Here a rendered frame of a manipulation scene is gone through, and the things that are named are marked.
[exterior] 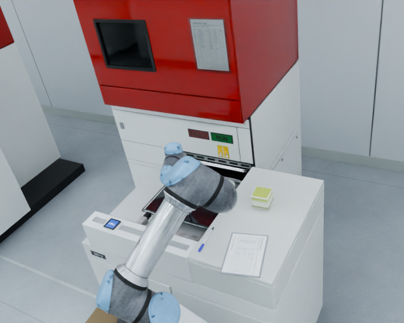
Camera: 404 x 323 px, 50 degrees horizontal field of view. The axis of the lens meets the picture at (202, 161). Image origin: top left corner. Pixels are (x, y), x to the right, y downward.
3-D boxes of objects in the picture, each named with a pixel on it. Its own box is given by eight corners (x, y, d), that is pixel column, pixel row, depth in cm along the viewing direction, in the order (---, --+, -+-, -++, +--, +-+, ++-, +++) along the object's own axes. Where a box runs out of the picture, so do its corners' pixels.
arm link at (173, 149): (160, 152, 174) (165, 140, 181) (166, 173, 180) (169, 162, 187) (179, 150, 172) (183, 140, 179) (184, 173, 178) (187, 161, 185)
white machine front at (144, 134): (129, 159, 257) (112, 99, 234) (257, 186, 218) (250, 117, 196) (126, 162, 254) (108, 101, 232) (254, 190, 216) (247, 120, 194)
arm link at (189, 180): (132, 332, 130) (228, 178, 130) (88, 311, 126) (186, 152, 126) (130, 314, 141) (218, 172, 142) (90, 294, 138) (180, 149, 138)
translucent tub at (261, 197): (257, 197, 189) (256, 185, 185) (274, 200, 185) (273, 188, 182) (251, 208, 183) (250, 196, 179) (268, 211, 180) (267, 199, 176)
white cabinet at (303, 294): (179, 266, 292) (154, 168, 246) (322, 314, 246) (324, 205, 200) (122, 346, 248) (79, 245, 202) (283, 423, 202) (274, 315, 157)
